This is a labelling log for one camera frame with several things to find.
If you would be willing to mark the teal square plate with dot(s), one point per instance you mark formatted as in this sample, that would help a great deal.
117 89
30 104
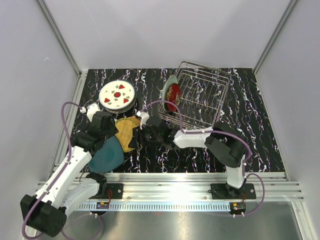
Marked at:
108 158

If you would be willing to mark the yellow woven pattern plate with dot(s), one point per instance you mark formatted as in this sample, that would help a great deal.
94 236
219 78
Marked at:
125 128

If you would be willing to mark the red floral plate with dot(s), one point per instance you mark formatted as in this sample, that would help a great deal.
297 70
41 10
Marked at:
173 95

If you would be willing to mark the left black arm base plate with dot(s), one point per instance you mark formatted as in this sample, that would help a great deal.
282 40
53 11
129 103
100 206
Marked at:
114 191

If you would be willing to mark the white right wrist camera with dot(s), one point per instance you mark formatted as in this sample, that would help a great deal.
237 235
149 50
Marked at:
143 117

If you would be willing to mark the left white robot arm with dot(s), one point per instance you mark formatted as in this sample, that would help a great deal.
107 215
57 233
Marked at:
92 153

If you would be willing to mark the aluminium mounting rail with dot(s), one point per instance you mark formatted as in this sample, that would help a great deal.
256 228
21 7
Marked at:
274 186

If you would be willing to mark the white watermelon pattern plate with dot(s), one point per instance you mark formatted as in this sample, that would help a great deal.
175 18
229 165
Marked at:
117 94

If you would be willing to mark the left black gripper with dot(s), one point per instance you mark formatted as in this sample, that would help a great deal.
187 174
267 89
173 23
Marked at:
113 130

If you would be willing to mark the right aluminium frame post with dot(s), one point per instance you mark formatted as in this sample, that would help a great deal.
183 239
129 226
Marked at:
275 34

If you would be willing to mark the left small circuit board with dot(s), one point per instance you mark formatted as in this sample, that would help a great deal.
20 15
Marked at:
102 205

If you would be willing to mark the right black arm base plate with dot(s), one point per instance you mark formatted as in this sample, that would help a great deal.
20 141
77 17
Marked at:
220 191

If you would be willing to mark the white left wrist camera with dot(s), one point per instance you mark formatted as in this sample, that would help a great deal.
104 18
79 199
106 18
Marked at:
90 111

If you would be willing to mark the metal wire dish rack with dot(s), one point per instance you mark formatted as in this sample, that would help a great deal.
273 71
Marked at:
203 93

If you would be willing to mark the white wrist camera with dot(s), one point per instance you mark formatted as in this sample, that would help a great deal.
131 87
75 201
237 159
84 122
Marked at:
90 111
143 117

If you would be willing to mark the mint green flower plate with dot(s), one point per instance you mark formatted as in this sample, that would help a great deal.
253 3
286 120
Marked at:
171 80

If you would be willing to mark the left aluminium frame post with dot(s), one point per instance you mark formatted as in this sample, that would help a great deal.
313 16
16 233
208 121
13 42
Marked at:
45 11

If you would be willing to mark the small circuit board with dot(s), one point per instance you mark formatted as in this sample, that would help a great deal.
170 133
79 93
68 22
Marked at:
238 206
102 205

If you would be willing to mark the right small circuit board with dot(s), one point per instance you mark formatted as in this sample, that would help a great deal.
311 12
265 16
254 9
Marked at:
238 206

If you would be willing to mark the aluminium frame post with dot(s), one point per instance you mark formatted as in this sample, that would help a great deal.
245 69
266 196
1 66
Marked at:
45 11
275 34

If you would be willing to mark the white slotted cable duct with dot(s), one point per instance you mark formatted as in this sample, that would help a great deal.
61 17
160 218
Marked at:
145 206

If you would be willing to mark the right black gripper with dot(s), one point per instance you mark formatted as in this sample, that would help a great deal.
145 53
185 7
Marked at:
137 137

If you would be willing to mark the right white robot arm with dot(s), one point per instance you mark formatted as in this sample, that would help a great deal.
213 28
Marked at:
222 141

